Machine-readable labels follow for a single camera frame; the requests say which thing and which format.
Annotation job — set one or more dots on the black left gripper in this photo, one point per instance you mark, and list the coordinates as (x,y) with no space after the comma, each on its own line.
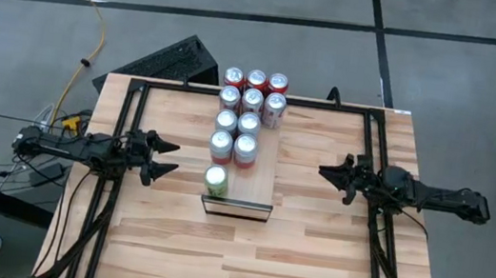
(135,155)

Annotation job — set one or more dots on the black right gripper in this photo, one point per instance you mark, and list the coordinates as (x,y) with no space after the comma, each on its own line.
(369,181)

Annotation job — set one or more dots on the green beverage can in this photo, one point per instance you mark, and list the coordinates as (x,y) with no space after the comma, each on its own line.
(216,180)

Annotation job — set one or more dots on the pink Spindrift can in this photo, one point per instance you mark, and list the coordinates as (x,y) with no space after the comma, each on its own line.
(220,147)

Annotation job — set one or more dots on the orange Spindrift grapefruit can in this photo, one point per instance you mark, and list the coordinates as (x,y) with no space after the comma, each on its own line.
(226,119)

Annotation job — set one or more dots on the silver diet cola can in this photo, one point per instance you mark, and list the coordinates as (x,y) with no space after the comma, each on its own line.
(229,96)
(252,98)
(274,109)

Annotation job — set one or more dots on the red soda can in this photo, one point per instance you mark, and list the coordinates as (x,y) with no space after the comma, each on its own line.
(256,78)
(234,76)

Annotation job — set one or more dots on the orange-red Fanta strawberry can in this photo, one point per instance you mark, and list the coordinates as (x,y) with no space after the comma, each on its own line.
(278,83)

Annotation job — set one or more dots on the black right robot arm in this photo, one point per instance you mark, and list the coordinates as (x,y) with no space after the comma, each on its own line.
(437,195)

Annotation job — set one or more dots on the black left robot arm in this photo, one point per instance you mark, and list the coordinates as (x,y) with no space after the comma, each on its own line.
(69,146)

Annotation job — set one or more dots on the black hook clamp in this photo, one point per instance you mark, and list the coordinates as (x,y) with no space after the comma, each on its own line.
(334,96)

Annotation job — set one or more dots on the black computer tower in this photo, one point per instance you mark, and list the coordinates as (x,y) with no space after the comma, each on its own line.
(166,63)

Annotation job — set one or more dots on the white power strip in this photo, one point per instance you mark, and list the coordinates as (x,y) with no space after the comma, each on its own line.
(42,116)

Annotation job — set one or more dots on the wooden shelf with black frame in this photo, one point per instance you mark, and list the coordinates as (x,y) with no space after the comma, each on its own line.
(262,174)

